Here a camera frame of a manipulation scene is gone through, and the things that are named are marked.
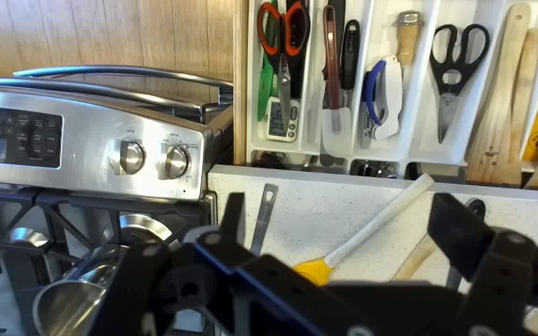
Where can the wooden drawer with grey front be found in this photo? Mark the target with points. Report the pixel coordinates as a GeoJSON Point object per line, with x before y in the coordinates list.
{"type": "Point", "coordinates": [239, 81]}

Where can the yellow-tipped utensil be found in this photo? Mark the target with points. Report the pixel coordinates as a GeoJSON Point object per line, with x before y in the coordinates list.
{"type": "Point", "coordinates": [536, 137]}

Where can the white digital timer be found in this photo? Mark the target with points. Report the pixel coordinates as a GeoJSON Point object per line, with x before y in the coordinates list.
{"type": "Point", "coordinates": [281, 120]}

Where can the wooden spoon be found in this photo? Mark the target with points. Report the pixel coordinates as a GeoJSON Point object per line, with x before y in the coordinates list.
{"type": "Point", "coordinates": [415, 258]}

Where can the blue and white can opener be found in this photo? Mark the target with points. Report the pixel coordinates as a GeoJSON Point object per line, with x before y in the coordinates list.
{"type": "Point", "coordinates": [381, 94]}

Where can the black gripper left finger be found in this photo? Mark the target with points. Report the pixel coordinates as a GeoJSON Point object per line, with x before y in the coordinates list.
{"type": "Point", "coordinates": [232, 217]}

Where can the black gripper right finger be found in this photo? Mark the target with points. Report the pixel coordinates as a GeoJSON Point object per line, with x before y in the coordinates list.
{"type": "Point", "coordinates": [462, 234]}

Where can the white cutlery organiser tray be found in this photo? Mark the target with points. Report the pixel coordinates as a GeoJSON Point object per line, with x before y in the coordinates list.
{"type": "Point", "coordinates": [424, 133]}

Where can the narrow wooden spatula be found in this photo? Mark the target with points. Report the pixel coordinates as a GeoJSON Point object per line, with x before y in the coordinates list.
{"type": "Point", "coordinates": [527, 81]}

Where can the wide wooden spatula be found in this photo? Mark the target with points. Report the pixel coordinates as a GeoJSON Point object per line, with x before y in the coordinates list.
{"type": "Point", "coordinates": [495, 123]}

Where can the stainless steel gas range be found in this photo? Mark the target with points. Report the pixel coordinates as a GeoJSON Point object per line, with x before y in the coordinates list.
{"type": "Point", "coordinates": [94, 133]}

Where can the stainless steel pot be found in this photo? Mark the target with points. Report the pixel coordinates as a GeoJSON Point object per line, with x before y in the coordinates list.
{"type": "Point", "coordinates": [69, 301]}

